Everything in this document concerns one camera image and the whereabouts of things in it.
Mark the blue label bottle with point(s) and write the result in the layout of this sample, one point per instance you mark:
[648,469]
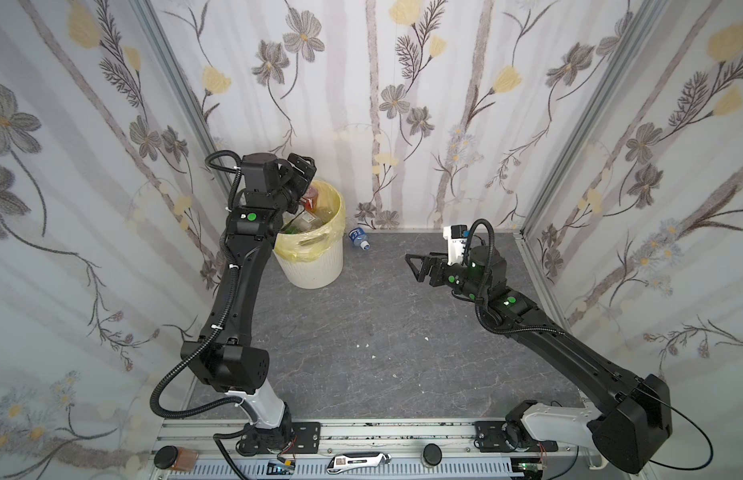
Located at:
[359,238]

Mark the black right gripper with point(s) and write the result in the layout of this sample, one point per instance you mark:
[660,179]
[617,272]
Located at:
[439,271]

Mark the white bin with yellow liner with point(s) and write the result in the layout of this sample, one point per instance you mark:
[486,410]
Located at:
[309,248]

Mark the aluminium mounting rail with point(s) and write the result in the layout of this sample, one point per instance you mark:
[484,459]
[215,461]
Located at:
[403,439]

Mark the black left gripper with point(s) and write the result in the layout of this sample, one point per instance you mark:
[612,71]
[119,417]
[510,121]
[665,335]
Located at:
[296,177]

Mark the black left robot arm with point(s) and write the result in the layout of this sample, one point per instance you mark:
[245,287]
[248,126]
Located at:
[223,356]

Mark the black round knob left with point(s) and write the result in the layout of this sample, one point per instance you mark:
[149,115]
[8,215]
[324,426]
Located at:
[166,457]

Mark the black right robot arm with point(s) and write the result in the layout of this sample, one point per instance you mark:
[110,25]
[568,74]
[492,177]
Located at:
[628,417]

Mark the black round knob centre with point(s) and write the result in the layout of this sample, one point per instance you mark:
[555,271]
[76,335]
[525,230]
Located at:
[432,455]

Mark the black round knob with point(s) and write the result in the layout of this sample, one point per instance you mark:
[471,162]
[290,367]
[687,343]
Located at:
[166,457]
[432,455]

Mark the red orange tea bottle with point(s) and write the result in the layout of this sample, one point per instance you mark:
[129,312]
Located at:
[310,198]

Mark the silver adjustable wrench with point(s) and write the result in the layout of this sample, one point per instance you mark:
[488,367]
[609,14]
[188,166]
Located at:
[355,460]

